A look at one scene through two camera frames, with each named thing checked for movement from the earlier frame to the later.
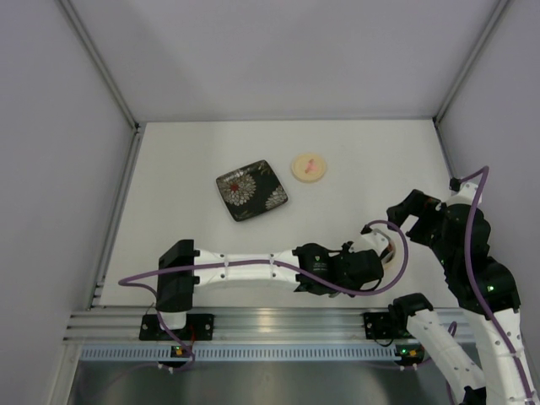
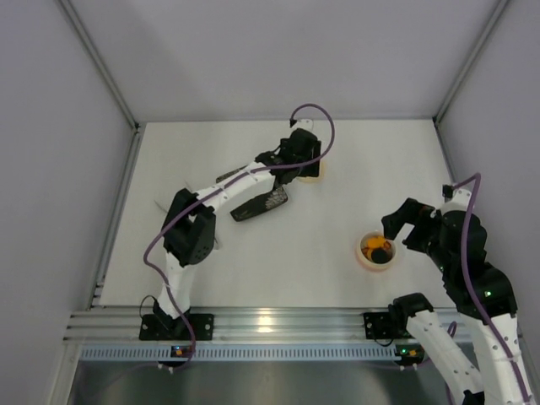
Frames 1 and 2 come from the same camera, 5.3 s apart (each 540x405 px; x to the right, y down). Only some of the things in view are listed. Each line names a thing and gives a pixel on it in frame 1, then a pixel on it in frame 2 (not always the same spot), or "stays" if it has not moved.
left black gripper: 376,261 -> 312,167
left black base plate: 198,326 stays
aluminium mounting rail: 123,324 stays
